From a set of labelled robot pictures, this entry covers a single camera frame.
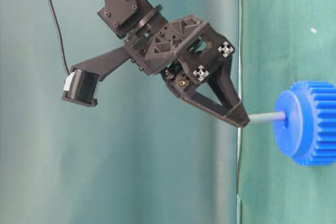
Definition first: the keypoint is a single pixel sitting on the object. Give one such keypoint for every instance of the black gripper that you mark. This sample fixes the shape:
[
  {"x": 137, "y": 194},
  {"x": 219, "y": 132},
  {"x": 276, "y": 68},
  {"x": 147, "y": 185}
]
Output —
[{"x": 186, "y": 52}]

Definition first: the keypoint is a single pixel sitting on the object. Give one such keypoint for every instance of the grey metal shaft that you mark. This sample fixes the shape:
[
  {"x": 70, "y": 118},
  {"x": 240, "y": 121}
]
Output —
[{"x": 269, "y": 117}]

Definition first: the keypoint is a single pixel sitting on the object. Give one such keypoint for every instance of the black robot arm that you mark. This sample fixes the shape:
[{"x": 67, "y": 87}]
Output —
[{"x": 126, "y": 18}]

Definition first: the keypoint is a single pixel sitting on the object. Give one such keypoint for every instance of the blue plastic gear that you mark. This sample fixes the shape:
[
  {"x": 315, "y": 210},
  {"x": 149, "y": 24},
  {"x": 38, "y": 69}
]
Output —
[{"x": 307, "y": 135}]

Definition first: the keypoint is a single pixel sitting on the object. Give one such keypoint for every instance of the green cloth mat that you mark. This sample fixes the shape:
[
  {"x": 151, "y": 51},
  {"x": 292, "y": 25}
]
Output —
[{"x": 283, "y": 41}]

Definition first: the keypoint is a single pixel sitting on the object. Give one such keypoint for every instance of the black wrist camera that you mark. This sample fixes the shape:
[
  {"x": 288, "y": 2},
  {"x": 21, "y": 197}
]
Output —
[{"x": 80, "y": 87}]

